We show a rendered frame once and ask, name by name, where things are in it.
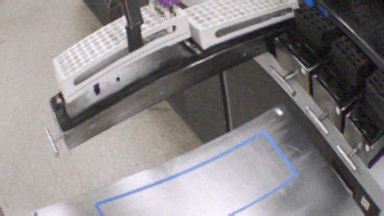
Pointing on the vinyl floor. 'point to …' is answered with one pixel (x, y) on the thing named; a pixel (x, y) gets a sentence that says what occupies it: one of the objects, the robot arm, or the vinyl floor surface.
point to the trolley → (227, 179)
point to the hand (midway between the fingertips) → (124, 30)
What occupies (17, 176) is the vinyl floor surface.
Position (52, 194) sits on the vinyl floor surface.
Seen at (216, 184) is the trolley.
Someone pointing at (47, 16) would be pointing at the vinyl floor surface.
